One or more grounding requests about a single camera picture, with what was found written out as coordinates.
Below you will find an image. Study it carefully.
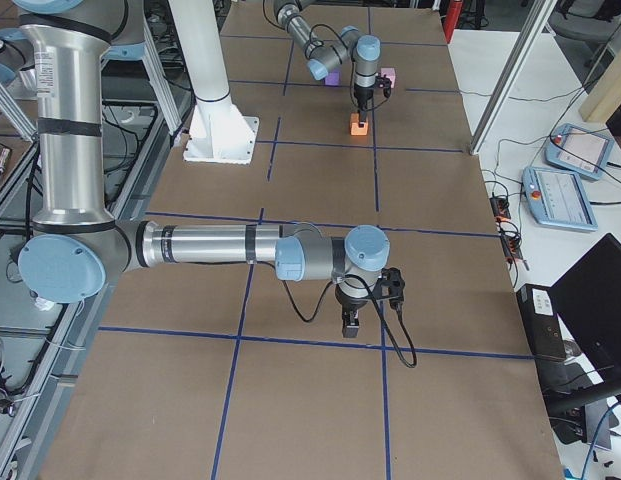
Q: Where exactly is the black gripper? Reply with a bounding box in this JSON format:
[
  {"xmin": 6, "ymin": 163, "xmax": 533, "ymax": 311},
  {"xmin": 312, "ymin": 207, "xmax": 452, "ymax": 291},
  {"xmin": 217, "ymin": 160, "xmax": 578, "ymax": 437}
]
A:
[
  {"xmin": 335, "ymin": 282, "xmax": 374, "ymax": 339},
  {"xmin": 353, "ymin": 84, "xmax": 374, "ymax": 123}
]

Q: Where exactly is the orange foam cube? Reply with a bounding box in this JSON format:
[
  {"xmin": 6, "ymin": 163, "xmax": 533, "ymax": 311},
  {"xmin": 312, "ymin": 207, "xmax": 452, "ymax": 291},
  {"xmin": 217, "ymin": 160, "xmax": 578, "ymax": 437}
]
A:
[{"xmin": 350, "ymin": 113, "xmax": 369, "ymax": 136}]

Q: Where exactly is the purple foam cube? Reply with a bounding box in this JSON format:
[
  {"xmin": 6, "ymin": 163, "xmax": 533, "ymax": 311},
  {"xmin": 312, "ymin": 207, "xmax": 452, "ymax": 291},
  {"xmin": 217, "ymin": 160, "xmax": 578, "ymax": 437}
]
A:
[{"xmin": 324, "ymin": 70, "xmax": 341, "ymax": 87}]

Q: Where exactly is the pink foam cube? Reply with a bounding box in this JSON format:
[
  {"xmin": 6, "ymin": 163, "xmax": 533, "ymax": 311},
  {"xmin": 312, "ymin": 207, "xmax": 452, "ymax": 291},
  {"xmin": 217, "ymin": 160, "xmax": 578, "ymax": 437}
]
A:
[{"xmin": 380, "ymin": 67, "xmax": 396, "ymax": 88}]

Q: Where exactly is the black usb hub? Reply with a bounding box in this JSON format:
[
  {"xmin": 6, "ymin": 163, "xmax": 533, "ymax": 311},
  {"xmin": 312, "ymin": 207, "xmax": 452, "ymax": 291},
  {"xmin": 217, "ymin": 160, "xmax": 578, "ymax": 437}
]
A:
[
  {"xmin": 489, "ymin": 195, "xmax": 511, "ymax": 220},
  {"xmin": 500, "ymin": 231, "xmax": 524, "ymax": 264}
]

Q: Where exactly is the black computer box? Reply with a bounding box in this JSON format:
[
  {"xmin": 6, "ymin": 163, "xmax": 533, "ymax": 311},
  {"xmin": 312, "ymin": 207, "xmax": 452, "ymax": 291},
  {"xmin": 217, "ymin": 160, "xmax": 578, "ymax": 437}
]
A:
[{"xmin": 516, "ymin": 284, "xmax": 566, "ymax": 362}]

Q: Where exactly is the upper teach pendant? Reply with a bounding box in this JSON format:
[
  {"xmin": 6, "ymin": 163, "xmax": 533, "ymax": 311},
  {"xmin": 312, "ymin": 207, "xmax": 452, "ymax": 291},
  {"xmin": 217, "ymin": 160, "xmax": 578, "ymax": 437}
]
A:
[{"xmin": 545, "ymin": 123, "xmax": 613, "ymax": 181}]

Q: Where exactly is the teach pendant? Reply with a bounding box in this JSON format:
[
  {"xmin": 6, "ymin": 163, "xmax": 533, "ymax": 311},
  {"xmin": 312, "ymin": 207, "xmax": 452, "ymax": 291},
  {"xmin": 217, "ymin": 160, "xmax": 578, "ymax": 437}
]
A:
[
  {"xmin": 522, "ymin": 167, "xmax": 598, "ymax": 232},
  {"xmin": 545, "ymin": 123, "xmax": 613, "ymax": 181}
]

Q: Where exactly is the lower teach pendant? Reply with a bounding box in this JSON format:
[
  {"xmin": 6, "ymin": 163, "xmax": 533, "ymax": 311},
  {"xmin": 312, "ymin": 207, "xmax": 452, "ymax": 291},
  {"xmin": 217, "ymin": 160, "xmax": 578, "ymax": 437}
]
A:
[{"xmin": 522, "ymin": 167, "xmax": 598, "ymax": 232}]

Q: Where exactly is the black laptop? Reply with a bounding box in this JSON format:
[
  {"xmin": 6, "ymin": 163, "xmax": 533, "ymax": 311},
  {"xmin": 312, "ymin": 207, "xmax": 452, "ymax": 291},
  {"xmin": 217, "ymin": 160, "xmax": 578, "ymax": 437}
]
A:
[{"xmin": 550, "ymin": 233, "xmax": 621, "ymax": 379}]

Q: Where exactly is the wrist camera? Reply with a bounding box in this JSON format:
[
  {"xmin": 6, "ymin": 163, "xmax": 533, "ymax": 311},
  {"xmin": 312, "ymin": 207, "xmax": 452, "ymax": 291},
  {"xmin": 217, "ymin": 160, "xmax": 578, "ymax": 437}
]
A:
[
  {"xmin": 376, "ymin": 75, "xmax": 392, "ymax": 99},
  {"xmin": 381, "ymin": 267, "xmax": 405, "ymax": 312}
]

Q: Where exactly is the black camera cable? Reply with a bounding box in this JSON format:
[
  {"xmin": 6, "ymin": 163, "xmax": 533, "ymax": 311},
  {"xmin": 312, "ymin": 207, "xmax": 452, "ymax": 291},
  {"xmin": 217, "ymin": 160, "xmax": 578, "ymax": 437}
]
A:
[{"xmin": 279, "ymin": 279, "xmax": 419, "ymax": 370}]

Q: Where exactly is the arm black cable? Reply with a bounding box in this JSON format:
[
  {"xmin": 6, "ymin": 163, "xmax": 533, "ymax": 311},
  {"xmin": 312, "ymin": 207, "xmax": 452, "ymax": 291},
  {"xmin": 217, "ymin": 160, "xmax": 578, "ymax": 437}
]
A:
[{"xmin": 304, "ymin": 24, "xmax": 391, "ymax": 114}]

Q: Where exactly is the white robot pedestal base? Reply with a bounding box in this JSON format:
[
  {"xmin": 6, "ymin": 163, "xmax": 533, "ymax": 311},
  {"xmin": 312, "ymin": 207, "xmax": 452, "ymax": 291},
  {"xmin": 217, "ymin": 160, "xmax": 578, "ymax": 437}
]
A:
[{"xmin": 169, "ymin": 0, "xmax": 259, "ymax": 164}]

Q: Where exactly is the aluminium frame post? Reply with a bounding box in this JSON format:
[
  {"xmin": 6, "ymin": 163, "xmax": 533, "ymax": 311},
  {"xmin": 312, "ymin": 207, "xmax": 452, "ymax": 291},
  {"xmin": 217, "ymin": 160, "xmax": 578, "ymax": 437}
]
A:
[{"xmin": 469, "ymin": 0, "xmax": 556, "ymax": 155}]

